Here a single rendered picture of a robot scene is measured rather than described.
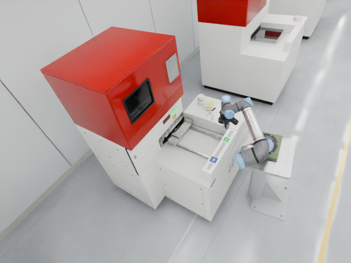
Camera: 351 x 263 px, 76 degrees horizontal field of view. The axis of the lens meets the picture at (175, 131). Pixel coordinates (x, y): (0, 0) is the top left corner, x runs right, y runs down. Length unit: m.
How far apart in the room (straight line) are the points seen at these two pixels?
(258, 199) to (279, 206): 0.23
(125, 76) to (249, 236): 2.06
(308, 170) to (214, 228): 1.40
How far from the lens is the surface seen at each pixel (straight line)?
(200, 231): 2.76
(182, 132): 2.38
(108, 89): 1.52
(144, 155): 2.14
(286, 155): 2.32
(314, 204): 3.09
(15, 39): 2.88
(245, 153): 1.60
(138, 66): 1.67
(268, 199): 2.96
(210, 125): 2.38
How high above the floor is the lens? 2.60
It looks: 46 degrees down
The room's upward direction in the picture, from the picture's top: 12 degrees counter-clockwise
